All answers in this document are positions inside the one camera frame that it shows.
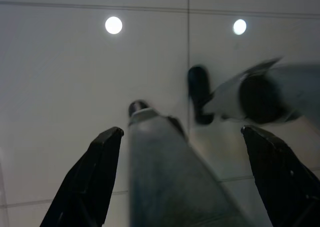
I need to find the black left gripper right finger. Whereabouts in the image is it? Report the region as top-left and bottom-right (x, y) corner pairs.
(240, 125), (320, 227)

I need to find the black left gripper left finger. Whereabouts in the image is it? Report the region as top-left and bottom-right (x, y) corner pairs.
(39, 126), (125, 227)

